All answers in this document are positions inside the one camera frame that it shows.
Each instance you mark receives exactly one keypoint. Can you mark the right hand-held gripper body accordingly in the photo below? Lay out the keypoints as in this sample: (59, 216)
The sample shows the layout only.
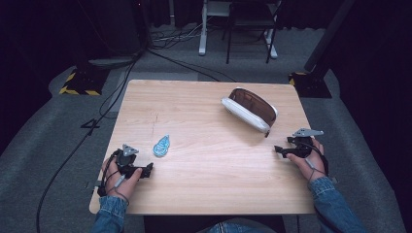
(302, 146)

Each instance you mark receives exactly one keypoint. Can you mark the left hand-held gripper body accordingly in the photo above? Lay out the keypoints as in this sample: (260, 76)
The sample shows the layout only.
(125, 160)

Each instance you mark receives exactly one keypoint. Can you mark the person's left hand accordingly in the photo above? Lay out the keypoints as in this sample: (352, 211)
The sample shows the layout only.
(129, 185)

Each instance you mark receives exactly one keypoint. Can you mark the person's right hand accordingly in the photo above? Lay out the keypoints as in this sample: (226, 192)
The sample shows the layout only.
(307, 166)

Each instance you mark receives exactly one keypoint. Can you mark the small blue plastic packet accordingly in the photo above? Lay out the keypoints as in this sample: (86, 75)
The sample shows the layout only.
(161, 147)

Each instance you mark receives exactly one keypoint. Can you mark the brown and white pencil case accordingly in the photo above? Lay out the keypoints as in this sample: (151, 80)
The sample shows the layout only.
(251, 110)

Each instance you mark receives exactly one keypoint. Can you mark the black stand base hazard tape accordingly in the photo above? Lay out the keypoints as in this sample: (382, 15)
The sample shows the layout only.
(85, 82)
(311, 84)

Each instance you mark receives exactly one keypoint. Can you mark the person's denim lap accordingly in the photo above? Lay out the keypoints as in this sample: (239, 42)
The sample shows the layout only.
(236, 228)

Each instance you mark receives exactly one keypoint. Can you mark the black chair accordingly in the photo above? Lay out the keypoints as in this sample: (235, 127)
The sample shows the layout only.
(249, 19)

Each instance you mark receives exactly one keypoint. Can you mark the white desk frame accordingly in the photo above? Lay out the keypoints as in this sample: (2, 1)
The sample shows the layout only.
(203, 39)

